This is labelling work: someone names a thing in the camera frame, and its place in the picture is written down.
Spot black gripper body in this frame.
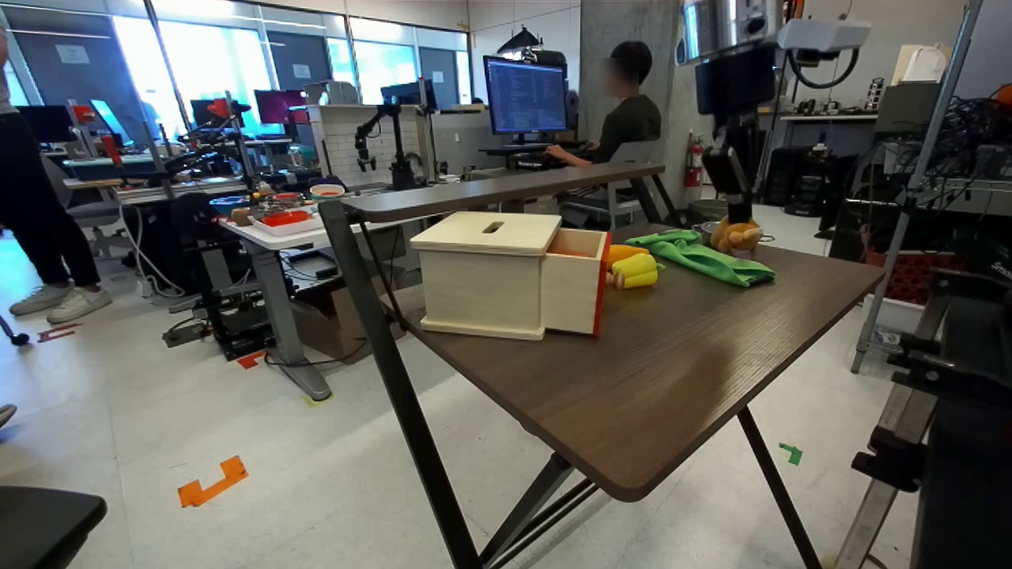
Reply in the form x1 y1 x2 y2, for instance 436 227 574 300
692 45 781 160

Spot red-fronted wooden drawer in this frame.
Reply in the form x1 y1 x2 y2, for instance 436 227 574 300
541 226 612 343

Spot light wooden drawer box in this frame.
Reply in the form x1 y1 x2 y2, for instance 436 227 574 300
408 210 565 344

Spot red fire extinguisher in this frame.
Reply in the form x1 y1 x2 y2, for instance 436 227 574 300
679 130 707 195

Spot green cloth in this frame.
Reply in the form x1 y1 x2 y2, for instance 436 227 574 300
625 227 777 290

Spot seated person in dark t-shirt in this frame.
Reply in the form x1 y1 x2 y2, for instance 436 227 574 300
543 38 671 172

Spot grey metal tripod stand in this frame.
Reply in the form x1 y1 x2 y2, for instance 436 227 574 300
846 0 991 375

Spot computer monitor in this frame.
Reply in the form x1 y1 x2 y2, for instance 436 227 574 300
481 55 572 142

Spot brown raised table shelf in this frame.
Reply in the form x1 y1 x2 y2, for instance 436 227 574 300
318 159 671 227

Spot black metal equipment cart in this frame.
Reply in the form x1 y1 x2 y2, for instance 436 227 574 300
836 261 1012 569

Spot brown folding table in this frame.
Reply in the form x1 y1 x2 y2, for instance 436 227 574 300
317 199 825 569

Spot red flat tray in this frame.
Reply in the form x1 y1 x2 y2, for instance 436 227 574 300
255 207 317 230

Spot white background work table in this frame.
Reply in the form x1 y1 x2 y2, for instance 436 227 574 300
215 201 423 405

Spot standing person in black trousers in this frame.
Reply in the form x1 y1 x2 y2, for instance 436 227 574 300
0 30 115 330

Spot black chair seat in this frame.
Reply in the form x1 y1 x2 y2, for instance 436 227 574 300
0 486 111 569

